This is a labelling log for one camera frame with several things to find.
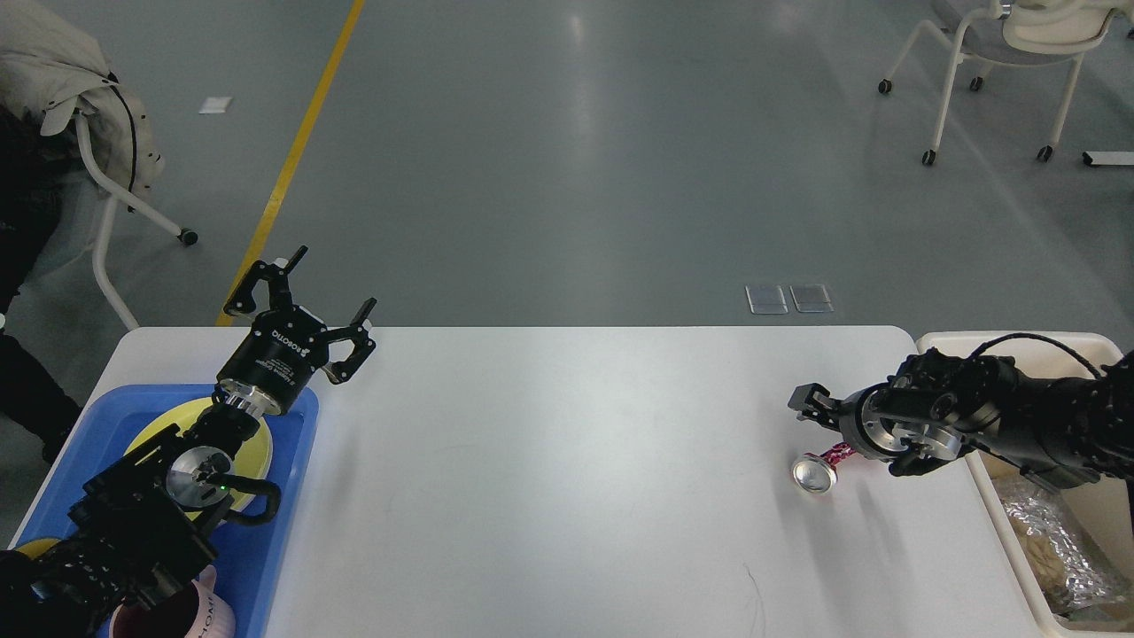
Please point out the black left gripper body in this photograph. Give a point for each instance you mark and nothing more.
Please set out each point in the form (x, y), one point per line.
(276, 359)

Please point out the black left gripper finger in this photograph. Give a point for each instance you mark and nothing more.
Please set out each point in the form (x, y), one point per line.
(241, 301)
(356, 333)

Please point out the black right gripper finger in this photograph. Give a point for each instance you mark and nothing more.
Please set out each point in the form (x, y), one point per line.
(813, 402)

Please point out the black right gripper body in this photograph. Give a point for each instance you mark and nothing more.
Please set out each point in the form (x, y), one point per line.
(884, 424)

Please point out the crushed red can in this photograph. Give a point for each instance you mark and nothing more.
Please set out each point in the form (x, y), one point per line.
(817, 473)

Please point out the yellow plastic plate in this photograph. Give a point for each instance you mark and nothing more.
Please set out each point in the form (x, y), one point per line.
(254, 456)

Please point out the pink mug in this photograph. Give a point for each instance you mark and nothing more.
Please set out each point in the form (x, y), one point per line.
(197, 611)

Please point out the silver foil tray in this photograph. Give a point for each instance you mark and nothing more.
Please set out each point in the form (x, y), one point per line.
(1022, 498)

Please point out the brown paper wad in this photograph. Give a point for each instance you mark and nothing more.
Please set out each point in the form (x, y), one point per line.
(1051, 558)

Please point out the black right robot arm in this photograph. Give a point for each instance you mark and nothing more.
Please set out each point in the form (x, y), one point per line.
(1057, 432)

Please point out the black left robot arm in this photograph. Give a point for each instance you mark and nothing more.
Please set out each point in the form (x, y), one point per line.
(142, 528)

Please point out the clear floor plate right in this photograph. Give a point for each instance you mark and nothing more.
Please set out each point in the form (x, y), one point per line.
(811, 299)

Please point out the clear floor plate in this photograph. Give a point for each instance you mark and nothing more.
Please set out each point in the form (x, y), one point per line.
(811, 299)
(767, 300)

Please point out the clear floor plate left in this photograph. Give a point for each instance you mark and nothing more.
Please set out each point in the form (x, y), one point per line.
(767, 300)

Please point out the blue plastic tray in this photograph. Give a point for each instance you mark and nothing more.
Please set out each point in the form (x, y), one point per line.
(250, 557)

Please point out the beige plastic bin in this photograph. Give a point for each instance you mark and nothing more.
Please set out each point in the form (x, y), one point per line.
(1103, 508)

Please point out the blue yellow mug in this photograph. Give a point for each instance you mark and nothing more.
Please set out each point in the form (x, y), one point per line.
(35, 548)

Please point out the white jacket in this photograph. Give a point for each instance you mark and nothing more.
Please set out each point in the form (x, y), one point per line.
(52, 70)

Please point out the white floor bar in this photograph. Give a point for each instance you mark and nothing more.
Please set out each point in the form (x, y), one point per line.
(1098, 159)

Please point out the white rolling chair right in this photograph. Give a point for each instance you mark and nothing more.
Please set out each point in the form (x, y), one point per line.
(1011, 34)

